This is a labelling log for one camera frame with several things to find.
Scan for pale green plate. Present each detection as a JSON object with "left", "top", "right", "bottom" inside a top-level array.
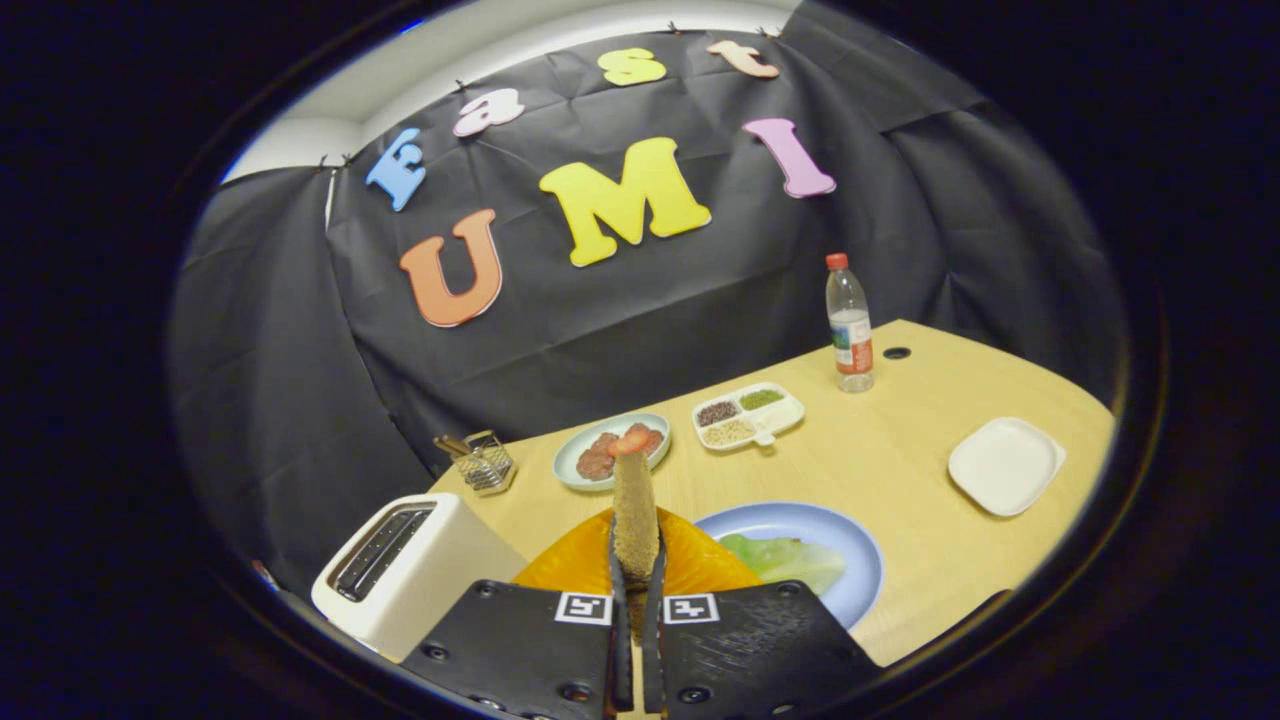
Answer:
[{"left": 552, "top": 412, "right": 672, "bottom": 492}]

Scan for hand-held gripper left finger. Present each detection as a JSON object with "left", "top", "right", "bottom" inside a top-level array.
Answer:
[{"left": 400, "top": 510, "right": 636, "bottom": 720}]

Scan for white square plate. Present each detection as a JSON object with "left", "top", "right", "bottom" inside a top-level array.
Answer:
[{"left": 947, "top": 416, "right": 1068, "bottom": 518}]

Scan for green lettuce leaf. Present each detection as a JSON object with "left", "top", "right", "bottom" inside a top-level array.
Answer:
[{"left": 718, "top": 532, "right": 847, "bottom": 597}]

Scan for clear bottle with red cap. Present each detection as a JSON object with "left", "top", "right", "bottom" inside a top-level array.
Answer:
[{"left": 825, "top": 252, "right": 876, "bottom": 394}]

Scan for white toaster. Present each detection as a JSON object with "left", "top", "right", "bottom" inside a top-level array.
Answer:
[{"left": 311, "top": 492, "right": 529, "bottom": 663}]

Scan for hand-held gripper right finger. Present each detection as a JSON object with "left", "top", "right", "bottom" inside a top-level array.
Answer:
[{"left": 640, "top": 510, "right": 883, "bottom": 720}]

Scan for toasted brown bread slice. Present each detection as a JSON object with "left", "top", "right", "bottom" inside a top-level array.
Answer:
[{"left": 610, "top": 452, "right": 661, "bottom": 641}]

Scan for brown meat slices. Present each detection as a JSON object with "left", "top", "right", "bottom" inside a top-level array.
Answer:
[{"left": 577, "top": 428, "right": 665, "bottom": 482}]

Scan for white divided seasoning tray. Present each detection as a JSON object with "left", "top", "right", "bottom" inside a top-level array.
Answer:
[{"left": 691, "top": 382, "right": 806, "bottom": 453}]

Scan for wire utensil basket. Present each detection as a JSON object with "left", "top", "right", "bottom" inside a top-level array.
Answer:
[{"left": 433, "top": 430, "right": 518, "bottom": 498}]

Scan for blue plate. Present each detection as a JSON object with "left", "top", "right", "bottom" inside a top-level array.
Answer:
[{"left": 693, "top": 501, "right": 885, "bottom": 631}]

